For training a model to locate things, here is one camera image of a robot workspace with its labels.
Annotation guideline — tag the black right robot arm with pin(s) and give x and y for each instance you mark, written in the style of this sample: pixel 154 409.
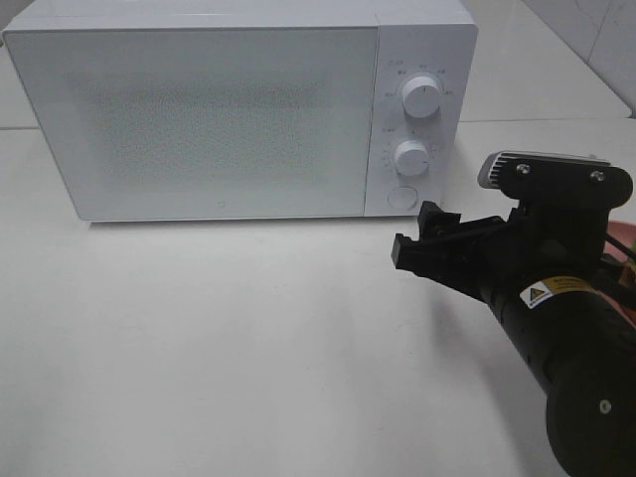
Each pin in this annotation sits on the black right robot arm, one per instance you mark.
pixel 581 351

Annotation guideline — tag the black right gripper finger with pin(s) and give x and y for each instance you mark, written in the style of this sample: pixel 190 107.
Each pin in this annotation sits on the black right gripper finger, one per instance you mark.
pixel 437 258
pixel 437 226

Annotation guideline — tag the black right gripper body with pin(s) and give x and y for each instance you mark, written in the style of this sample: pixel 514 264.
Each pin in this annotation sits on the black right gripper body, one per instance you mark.
pixel 539 245

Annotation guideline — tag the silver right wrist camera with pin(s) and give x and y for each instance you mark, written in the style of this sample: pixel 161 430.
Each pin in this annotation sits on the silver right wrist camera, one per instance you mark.
pixel 556 180

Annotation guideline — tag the white microwave oven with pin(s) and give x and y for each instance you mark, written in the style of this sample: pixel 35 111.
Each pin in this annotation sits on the white microwave oven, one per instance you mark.
pixel 414 37

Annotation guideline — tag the round white door button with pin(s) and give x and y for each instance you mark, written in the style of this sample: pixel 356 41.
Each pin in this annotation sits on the round white door button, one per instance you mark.
pixel 403 198

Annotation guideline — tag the pink round plate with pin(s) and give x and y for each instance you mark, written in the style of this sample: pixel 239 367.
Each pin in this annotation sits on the pink round plate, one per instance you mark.
pixel 624 298

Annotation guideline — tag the burger with lettuce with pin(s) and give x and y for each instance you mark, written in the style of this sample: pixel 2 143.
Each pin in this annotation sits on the burger with lettuce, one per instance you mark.
pixel 628 276

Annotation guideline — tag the lower white timer knob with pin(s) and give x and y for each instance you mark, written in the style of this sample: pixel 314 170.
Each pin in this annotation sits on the lower white timer knob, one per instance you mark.
pixel 411 158

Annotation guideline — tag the white microwave door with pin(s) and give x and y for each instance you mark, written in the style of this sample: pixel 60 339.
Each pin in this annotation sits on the white microwave door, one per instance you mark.
pixel 192 125

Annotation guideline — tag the upper white power knob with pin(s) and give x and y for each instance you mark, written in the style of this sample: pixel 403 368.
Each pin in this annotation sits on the upper white power knob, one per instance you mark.
pixel 421 95

